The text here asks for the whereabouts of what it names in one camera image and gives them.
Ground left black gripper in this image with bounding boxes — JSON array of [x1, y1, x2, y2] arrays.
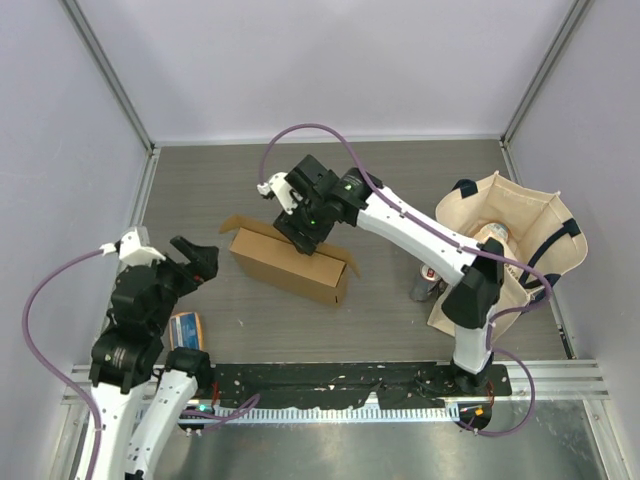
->
[[144, 234, 218, 330]]

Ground brown cardboard box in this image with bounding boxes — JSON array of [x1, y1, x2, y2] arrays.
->
[[219, 214, 361, 307]]

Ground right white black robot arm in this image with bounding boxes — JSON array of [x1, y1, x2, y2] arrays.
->
[[257, 155, 504, 395]]

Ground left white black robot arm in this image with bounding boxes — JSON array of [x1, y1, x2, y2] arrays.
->
[[76, 236, 219, 479]]

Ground yellow sponge with blue label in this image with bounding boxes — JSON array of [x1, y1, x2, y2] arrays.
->
[[168, 312, 205, 351]]

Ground silver red drink can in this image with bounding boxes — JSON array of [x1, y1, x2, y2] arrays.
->
[[409, 264, 447, 302]]

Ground peach tube in bag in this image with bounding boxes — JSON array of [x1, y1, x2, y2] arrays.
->
[[474, 222, 510, 251]]

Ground beige canvas tote bag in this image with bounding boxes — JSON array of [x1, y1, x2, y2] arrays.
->
[[427, 172, 588, 336]]

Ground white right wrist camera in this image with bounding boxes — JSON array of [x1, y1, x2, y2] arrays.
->
[[257, 172, 303, 216]]

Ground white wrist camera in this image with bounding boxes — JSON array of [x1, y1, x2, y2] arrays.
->
[[100, 226, 166, 267], [257, 172, 303, 216]]

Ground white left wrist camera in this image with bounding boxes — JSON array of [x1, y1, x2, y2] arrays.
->
[[100, 226, 166, 267]]

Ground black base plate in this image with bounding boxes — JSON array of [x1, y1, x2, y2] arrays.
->
[[208, 362, 512, 410]]

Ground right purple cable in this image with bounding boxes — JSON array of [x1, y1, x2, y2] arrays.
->
[[258, 123, 554, 440]]

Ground perforated cable duct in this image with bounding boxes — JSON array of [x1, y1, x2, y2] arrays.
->
[[229, 404, 459, 425]]

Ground aluminium frame rail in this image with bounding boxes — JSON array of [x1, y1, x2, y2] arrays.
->
[[60, 360, 610, 405]]

